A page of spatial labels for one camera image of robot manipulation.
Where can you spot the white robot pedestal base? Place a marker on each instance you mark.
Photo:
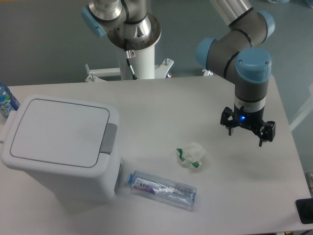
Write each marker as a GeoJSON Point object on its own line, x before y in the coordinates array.
{"type": "Point", "coordinates": [135, 47]}

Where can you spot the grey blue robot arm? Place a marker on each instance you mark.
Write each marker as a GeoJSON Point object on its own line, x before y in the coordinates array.
{"type": "Point", "coordinates": [237, 57]}

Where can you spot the black device at edge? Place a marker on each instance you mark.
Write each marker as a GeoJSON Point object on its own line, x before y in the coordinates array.
{"type": "Point", "coordinates": [305, 210]}

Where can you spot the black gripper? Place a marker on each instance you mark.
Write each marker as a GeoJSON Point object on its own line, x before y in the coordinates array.
{"type": "Point", "coordinates": [249, 121]}

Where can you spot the white frame at right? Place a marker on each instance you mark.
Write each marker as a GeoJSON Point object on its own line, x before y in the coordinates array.
{"type": "Point", "coordinates": [303, 111]}

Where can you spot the crumpled white green wrapper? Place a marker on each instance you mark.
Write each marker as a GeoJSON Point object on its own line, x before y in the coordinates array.
{"type": "Point", "coordinates": [191, 155]}

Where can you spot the blue drink bottle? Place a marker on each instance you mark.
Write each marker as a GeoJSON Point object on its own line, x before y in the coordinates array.
{"type": "Point", "coordinates": [8, 102]}

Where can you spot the white plastic trash can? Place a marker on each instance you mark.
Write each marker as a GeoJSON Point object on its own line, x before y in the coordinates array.
{"type": "Point", "coordinates": [69, 146]}

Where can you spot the clear crushed plastic bottle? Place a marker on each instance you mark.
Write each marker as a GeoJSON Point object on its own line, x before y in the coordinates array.
{"type": "Point", "coordinates": [162, 189]}

